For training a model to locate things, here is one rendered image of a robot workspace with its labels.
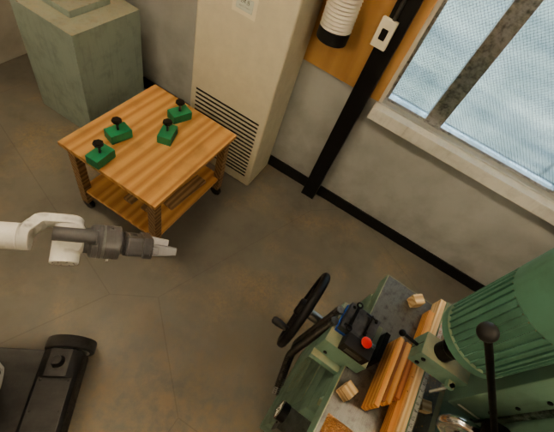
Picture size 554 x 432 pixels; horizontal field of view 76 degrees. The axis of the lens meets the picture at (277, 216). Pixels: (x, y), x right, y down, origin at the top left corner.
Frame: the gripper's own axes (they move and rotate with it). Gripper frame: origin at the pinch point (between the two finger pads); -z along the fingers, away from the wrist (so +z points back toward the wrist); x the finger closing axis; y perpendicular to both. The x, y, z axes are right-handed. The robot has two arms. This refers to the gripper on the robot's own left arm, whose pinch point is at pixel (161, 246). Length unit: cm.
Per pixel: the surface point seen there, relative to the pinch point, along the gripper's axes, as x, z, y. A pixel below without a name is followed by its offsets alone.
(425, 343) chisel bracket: 44, -62, -11
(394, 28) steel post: -22, -88, 100
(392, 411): 41, -57, -31
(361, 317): 30, -52, -10
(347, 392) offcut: 35, -46, -28
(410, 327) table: 28, -75, -14
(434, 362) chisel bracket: 47, -62, -14
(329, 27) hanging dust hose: -39, -66, 97
